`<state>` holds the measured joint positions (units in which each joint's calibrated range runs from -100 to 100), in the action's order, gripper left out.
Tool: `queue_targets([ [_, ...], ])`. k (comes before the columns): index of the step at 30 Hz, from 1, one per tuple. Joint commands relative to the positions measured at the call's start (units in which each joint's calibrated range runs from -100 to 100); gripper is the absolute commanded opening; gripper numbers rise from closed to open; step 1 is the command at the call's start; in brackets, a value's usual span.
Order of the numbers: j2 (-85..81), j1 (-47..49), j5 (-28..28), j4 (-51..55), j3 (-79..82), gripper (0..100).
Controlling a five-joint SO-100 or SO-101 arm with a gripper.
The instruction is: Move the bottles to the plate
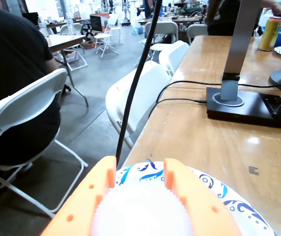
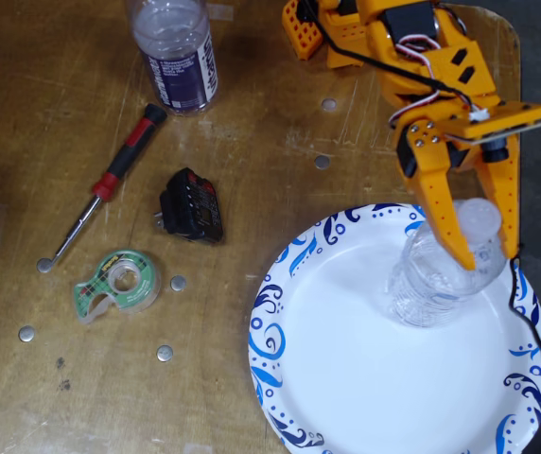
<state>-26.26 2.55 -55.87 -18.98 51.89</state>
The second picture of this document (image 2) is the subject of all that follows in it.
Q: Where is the clear water bottle white cap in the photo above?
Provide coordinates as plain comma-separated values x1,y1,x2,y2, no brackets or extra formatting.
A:
386,198,508,330

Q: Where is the thin black cable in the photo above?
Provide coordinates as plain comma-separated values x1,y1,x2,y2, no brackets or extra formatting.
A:
508,241,541,412

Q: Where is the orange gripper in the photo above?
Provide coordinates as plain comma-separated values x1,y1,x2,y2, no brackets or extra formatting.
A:
374,40,522,271

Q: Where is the blue patterned paper plate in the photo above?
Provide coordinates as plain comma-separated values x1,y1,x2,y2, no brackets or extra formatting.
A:
248,202,541,454

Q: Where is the green tape dispenser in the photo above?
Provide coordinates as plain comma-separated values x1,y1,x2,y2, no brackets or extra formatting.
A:
72,249,162,326

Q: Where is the red black screwdriver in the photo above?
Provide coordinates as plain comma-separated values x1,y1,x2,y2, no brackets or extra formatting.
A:
50,102,168,266

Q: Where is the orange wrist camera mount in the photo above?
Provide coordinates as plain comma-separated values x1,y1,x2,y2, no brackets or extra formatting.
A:
445,101,541,165

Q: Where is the black power adapter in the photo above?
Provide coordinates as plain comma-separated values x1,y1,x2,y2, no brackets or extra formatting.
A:
151,166,225,247

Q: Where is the white red servo wire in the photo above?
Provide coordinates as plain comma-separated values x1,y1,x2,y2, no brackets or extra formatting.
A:
390,35,490,129

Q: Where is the black camera cable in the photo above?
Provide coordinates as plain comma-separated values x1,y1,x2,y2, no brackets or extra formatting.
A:
304,0,473,113

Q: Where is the clear bottle purple label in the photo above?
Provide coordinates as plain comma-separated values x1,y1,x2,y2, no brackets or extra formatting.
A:
131,0,219,115

